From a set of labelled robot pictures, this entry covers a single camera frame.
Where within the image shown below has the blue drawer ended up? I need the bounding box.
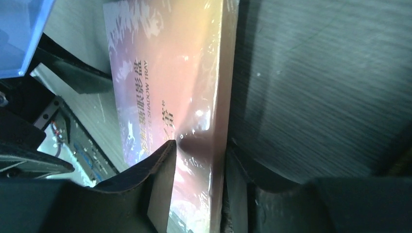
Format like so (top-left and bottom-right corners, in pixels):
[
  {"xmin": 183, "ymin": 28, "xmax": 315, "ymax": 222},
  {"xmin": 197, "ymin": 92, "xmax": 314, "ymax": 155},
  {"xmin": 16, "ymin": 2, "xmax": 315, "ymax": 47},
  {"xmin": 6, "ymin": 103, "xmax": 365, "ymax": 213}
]
[{"xmin": 0, "ymin": 0, "xmax": 55, "ymax": 79}]

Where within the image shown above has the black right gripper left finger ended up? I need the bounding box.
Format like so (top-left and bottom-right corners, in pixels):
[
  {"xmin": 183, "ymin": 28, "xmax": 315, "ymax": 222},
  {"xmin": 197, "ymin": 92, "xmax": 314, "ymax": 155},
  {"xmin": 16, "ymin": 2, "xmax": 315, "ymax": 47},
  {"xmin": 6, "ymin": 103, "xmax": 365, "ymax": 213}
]
[{"xmin": 0, "ymin": 140, "xmax": 177, "ymax": 233}]

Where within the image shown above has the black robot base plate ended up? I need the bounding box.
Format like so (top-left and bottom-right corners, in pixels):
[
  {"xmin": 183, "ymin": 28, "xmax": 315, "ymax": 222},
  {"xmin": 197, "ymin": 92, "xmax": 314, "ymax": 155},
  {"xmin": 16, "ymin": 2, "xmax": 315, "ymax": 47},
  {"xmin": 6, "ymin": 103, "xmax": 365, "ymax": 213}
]
[{"xmin": 35, "ymin": 96, "xmax": 119, "ymax": 187}]

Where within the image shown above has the holographic eyeshadow palette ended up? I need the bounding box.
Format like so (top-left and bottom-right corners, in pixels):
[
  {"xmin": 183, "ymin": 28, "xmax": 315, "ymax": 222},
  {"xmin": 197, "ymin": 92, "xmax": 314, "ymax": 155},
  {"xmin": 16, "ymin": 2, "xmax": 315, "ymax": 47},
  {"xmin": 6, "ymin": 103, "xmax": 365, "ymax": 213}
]
[{"xmin": 103, "ymin": 0, "xmax": 239, "ymax": 233}]

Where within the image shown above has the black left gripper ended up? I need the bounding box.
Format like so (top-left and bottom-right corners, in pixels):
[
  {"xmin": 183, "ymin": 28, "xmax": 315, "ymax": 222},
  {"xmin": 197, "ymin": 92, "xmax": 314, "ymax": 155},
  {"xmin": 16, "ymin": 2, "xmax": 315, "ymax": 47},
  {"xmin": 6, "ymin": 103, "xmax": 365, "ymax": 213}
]
[{"xmin": 0, "ymin": 34, "xmax": 113, "ymax": 179}]

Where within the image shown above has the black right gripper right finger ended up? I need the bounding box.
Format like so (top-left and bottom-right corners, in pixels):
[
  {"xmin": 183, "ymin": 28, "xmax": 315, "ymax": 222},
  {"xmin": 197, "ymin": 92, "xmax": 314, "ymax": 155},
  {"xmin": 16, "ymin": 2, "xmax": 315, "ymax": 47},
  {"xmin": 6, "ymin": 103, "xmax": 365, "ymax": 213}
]
[{"xmin": 224, "ymin": 143, "xmax": 412, "ymax": 233}]

